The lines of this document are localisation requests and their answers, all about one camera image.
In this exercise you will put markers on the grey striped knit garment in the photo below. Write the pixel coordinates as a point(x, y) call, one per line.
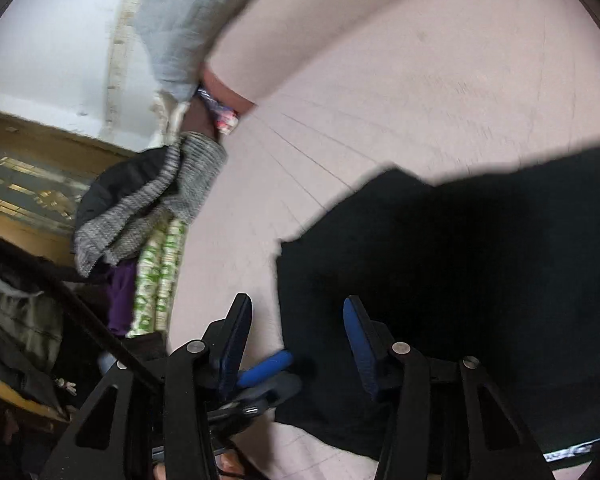
point(183, 184)

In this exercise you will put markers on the wooden cabinet with glass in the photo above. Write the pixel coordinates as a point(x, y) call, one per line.
point(44, 172)

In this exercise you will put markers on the pink sofa back cushion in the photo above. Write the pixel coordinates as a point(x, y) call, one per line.
point(273, 39)

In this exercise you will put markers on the black pants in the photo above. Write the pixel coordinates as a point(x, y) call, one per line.
point(503, 267)

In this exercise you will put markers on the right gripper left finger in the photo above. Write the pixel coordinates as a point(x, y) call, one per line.
point(180, 406)

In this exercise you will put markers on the black garment on pile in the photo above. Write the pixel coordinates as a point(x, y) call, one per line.
point(117, 182)

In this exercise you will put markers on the red blue snack packet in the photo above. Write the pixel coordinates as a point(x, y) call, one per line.
point(224, 117)

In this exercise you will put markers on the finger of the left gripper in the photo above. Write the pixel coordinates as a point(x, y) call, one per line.
point(265, 370)

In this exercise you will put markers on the purple cloth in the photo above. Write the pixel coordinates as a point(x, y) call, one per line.
point(121, 292)

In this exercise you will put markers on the cream folded cloth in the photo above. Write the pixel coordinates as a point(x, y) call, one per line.
point(170, 114)

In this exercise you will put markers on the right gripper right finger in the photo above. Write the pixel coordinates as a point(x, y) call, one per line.
point(495, 443)

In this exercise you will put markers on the green white patterned cloth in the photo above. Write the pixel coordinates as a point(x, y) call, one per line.
point(156, 276)

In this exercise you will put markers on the grey quilted blanket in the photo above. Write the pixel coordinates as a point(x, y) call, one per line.
point(178, 35)

